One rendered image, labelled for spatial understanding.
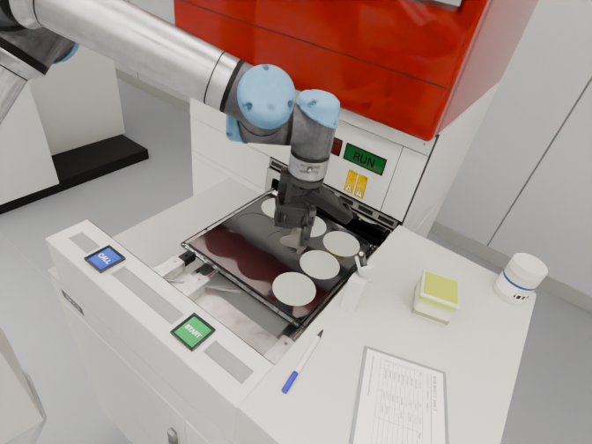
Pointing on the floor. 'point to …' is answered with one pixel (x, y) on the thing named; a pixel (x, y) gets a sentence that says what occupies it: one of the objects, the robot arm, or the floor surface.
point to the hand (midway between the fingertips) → (301, 248)
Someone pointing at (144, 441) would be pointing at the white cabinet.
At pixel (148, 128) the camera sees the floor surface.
